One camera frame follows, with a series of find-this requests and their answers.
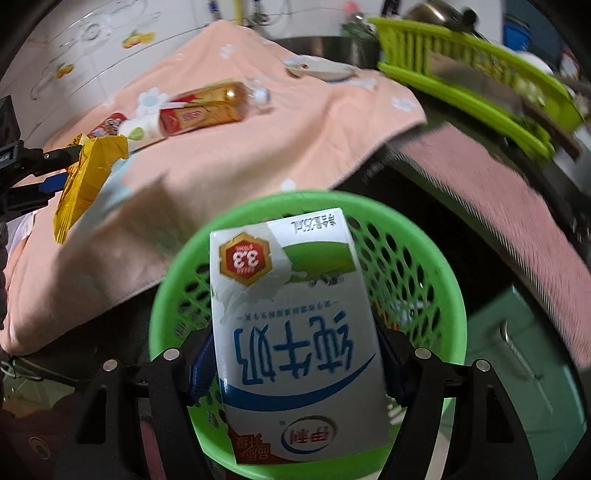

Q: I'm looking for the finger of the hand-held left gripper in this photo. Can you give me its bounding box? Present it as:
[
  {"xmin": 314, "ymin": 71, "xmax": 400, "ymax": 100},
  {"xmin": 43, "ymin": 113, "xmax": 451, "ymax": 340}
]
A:
[
  {"xmin": 19, "ymin": 145, "xmax": 83, "ymax": 174},
  {"xmin": 6, "ymin": 173, "xmax": 68, "ymax": 213}
]

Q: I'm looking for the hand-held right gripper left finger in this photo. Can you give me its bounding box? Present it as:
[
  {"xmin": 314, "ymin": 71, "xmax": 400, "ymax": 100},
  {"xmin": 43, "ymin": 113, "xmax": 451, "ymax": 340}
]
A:
[{"xmin": 54, "ymin": 323, "xmax": 220, "ymax": 480}]

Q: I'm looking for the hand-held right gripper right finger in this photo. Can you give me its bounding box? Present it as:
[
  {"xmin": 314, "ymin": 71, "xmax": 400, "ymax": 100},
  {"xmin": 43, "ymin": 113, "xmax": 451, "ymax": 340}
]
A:
[{"xmin": 372, "ymin": 318, "xmax": 539, "ymax": 480}]

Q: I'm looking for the yellow snack wrapper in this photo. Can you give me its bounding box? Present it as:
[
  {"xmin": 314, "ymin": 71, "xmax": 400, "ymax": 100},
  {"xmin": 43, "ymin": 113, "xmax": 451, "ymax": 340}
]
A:
[{"xmin": 52, "ymin": 134, "xmax": 129, "ymax": 244}]

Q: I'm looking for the red printed wrapper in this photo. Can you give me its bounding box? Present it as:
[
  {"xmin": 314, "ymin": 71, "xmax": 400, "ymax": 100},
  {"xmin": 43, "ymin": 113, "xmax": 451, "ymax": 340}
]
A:
[{"xmin": 85, "ymin": 113, "xmax": 129, "ymax": 139}]

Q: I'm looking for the white milk carton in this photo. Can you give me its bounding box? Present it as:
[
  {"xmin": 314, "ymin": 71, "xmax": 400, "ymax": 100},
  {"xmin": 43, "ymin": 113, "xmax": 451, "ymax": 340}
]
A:
[{"xmin": 210, "ymin": 207, "xmax": 393, "ymax": 466}]

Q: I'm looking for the green plastic mesh basket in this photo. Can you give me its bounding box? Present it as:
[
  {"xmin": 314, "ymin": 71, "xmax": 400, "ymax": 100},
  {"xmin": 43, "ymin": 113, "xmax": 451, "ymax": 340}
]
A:
[{"xmin": 148, "ymin": 190, "xmax": 468, "ymax": 480}]

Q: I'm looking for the clear plastic bottle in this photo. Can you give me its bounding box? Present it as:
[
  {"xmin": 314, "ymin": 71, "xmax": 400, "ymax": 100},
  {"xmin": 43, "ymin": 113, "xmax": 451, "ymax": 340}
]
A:
[{"xmin": 159, "ymin": 82, "xmax": 273, "ymax": 138}]

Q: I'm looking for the white squeeze tube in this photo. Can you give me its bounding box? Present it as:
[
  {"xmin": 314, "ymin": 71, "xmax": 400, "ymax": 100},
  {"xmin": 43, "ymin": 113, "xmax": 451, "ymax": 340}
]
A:
[{"xmin": 119, "ymin": 115, "xmax": 168, "ymax": 151}]

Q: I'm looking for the teal cabinet door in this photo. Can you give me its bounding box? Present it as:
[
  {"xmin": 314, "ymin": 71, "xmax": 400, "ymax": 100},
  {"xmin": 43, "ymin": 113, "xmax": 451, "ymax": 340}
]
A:
[{"xmin": 462, "ymin": 285, "xmax": 588, "ymax": 480}]

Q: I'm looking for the peach flower-print towel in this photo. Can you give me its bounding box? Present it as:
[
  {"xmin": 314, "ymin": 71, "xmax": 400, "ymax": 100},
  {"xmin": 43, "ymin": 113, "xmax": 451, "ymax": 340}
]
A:
[{"xmin": 0, "ymin": 19, "xmax": 428, "ymax": 356}]

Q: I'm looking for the pink cleaning cloth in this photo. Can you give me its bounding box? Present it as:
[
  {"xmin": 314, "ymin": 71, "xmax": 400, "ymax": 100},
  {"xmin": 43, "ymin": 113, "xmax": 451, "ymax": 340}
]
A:
[{"xmin": 392, "ymin": 122, "xmax": 591, "ymax": 365}]

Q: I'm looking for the white ceramic plate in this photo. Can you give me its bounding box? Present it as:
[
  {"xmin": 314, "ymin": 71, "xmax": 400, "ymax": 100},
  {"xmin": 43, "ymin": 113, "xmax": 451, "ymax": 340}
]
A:
[{"xmin": 284, "ymin": 54, "xmax": 362, "ymax": 82}]

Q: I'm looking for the steel cleaver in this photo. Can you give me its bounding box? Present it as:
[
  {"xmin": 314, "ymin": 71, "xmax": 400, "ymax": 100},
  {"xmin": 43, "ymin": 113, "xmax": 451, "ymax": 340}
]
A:
[{"xmin": 428, "ymin": 50, "xmax": 528, "ymax": 117}]

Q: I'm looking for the lime green dish rack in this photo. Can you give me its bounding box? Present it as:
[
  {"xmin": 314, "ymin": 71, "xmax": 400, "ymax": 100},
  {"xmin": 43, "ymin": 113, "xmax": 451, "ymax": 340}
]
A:
[{"xmin": 367, "ymin": 16, "xmax": 585, "ymax": 161}]

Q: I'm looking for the glass utensil jar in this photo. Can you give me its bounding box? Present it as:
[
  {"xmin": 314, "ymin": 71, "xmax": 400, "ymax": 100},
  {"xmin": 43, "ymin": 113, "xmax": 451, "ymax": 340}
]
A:
[{"xmin": 341, "ymin": 21, "xmax": 382, "ymax": 68}]

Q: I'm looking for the metal wok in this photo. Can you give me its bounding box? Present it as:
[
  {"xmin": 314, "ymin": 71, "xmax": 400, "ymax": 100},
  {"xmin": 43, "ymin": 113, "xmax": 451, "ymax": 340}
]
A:
[{"xmin": 410, "ymin": 0, "xmax": 481, "ymax": 34}]

